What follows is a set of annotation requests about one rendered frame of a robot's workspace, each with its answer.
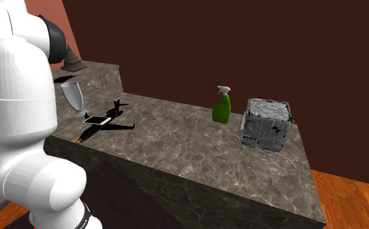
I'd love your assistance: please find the grey patterned cube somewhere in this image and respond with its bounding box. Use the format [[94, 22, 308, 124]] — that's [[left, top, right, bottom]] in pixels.
[[239, 98, 294, 154]]

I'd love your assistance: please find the green spray bottle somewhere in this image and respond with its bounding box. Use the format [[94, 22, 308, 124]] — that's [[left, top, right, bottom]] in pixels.
[[212, 85, 232, 124]]

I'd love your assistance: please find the grey tower figure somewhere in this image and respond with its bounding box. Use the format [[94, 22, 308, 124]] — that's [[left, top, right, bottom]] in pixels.
[[60, 43, 89, 73]]

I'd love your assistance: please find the black toy airplane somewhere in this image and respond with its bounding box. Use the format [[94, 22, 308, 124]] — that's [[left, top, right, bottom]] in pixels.
[[75, 98, 136, 145]]

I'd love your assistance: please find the white smartphone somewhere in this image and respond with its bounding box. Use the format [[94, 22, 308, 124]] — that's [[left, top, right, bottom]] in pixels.
[[82, 116, 113, 126]]

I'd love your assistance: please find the white goblet cup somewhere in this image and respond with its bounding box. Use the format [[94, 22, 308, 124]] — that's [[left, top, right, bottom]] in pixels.
[[60, 81, 89, 118]]

